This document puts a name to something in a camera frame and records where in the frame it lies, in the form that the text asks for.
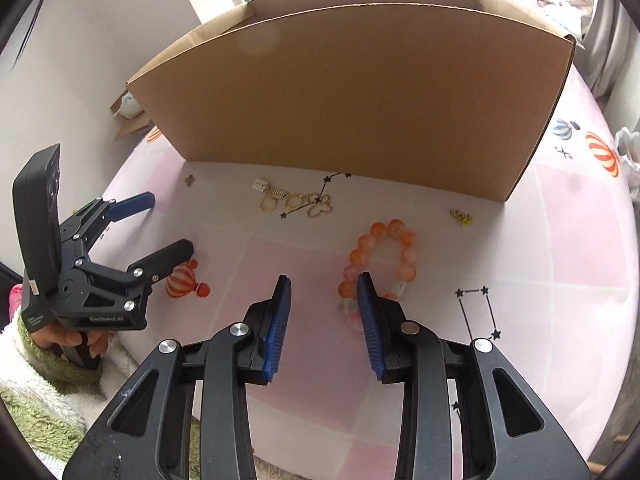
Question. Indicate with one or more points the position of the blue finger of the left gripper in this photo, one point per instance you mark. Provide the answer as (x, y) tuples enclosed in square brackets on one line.
[(119, 210), (160, 264)]

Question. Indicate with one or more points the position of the grey curtain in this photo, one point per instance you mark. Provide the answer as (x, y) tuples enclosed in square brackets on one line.
[(605, 47)]

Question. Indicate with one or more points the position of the open cardboard box with clutter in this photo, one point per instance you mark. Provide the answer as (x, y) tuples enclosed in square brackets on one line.
[(130, 116)]

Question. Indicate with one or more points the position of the left camera black housing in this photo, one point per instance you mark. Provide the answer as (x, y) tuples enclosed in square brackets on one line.
[(35, 204)]

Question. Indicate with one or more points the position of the left hand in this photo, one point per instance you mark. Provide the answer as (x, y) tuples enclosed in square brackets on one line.
[(62, 336)]

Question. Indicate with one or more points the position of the small yellow gold charm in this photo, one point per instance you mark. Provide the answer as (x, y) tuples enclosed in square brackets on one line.
[(462, 217)]

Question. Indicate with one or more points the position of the white plastic bag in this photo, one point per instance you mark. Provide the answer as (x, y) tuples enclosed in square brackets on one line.
[(628, 148)]

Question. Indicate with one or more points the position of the gold comb hair clip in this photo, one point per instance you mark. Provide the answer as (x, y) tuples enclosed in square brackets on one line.
[(261, 185)]

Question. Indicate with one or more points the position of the large cardboard box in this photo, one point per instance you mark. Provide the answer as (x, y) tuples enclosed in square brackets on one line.
[(449, 94)]

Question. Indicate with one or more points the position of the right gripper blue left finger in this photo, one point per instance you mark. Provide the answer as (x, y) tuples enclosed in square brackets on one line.
[(145, 431)]

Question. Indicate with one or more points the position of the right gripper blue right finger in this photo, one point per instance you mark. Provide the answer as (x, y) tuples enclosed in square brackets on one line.
[(507, 432)]

